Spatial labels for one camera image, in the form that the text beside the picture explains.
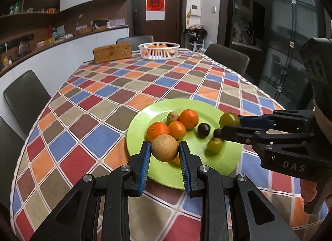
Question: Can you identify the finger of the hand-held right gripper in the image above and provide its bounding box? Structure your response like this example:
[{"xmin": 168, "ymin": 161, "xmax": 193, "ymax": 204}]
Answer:
[
  {"xmin": 238, "ymin": 110, "xmax": 317, "ymax": 133},
  {"xmin": 220, "ymin": 125, "xmax": 315, "ymax": 153}
]

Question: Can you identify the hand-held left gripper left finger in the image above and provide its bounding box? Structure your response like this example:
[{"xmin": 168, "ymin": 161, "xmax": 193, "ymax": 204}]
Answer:
[{"xmin": 30, "ymin": 141, "xmax": 151, "ymax": 241}]

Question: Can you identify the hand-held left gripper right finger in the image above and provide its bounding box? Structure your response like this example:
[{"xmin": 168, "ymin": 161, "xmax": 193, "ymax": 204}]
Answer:
[{"xmin": 179, "ymin": 141, "xmax": 300, "ymax": 241}]

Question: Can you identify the green tomato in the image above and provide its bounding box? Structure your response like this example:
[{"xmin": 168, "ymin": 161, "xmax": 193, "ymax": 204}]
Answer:
[
  {"xmin": 207, "ymin": 138, "xmax": 224, "ymax": 155},
  {"xmin": 219, "ymin": 112, "xmax": 241, "ymax": 128}
]

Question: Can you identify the tan round fruit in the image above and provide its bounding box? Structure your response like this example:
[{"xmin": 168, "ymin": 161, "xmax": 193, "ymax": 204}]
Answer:
[{"xmin": 151, "ymin": 134, "xmax": 179, "ymax": 163}]

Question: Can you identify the green plate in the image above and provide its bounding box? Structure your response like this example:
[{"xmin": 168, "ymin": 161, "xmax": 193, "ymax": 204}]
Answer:
[{"xmin": 126, "ymin": 98, "xmax": 243, "ymax": 189}]

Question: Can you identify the large orange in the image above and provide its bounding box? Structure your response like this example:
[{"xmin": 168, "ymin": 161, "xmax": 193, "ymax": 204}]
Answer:
[{"xmin": 146, "ymin": 122, "xmax": 170, "ymax": 143}]

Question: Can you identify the small brown kiwi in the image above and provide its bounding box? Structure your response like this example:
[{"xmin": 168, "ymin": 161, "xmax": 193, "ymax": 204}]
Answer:
[{"xmin": 167, "ymin": 111, "xmax": 179, "ymax": 125}]

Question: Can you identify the person's right hand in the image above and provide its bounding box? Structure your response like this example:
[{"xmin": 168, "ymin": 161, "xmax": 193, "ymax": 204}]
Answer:
[{"xmin": 300, "ymin": 179, "xmax": 319, "ymax": 204}]

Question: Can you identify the colourful checked tablecloth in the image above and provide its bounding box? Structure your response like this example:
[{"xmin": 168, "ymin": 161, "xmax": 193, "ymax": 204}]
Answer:
[{"xmin": 10, "ymin": 49, "xmax": 330, "ymax": 241}]

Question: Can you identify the grey dining chair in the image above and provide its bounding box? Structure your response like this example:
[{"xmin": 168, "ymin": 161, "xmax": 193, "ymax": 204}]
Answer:
[
  {"xmin": 0, "ymin": 116, "xmax": 25, "ymax": 202},
  {"xmin": 116, "ymin": 35, "xmax": 154, "ymax": 49},
  {"xmin": 204, "ymin": 44, "xmax": 249, "ymax": 75},
  {"xmin": 3, "ymin": 70, "xmax": 51, "ymax": 135}
]

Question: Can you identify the glass sliding door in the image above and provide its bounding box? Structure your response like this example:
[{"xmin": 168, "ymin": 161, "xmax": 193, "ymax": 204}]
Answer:
[{"xmin": 224, "ymin": 0, "xmax": 332, "ymax": 112}]

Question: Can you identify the rack with bags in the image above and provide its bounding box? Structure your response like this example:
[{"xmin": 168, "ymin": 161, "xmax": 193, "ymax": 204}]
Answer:
[{"xmin": 185, "ymin": 24, "xmax": 208, "ymax": 49}]

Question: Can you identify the white plastic basket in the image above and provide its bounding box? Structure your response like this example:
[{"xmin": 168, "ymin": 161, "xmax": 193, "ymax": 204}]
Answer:
[{"xmin": 138, "ymin": 42, "xmax": 181, "ymax": 60}]

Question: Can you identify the brown woven box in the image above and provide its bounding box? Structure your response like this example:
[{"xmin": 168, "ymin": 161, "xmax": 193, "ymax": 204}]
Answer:
[{"xmin": 93, "ymin": 43, "xmax": 132, "ymax": 64}]

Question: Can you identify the dark wooden door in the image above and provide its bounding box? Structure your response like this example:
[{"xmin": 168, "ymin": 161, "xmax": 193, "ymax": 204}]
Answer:
[{"xmin": 131, "ymin": 0, "xmax": 186, "ymax": 49}]

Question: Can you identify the white sideboard counter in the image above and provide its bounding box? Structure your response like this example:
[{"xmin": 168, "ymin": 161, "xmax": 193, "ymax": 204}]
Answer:
[{"xmin": 0, "ymin": 26, "xmax": 129, "ymax": 96}]

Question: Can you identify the glass kettle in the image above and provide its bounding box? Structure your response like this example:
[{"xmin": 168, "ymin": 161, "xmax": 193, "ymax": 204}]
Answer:
[{"xmin": 18, "ymin": 41, "xmax": 29, "ymax": 57}]

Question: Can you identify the red wall calendar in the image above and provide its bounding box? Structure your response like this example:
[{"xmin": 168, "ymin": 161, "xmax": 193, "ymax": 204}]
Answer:
[{"xmin": 146, "ymin": 0, "xmax": 166, "ymax": 21}]

